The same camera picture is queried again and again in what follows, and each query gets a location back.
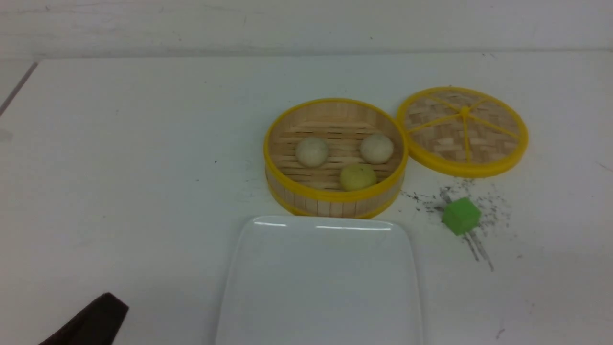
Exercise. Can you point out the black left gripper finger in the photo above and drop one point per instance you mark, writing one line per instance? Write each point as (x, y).
(96, 324)

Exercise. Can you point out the woven bamboo steamer lid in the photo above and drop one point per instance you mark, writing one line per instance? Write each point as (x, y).
(462, 132)

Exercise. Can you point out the green cube block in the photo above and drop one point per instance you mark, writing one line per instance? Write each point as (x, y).
(461, 216)

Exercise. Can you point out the bamboo steamer basket yellow rim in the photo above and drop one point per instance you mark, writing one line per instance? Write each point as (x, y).
(343, 124)

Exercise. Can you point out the yellow steamed bun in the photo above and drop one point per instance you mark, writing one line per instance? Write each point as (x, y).
(357, 177)

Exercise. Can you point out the white steamed bun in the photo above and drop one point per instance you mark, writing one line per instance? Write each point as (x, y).
(312, 152)
(376, 149)

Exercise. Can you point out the white rectangular plate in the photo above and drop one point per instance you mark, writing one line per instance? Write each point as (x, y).
(321, 281)

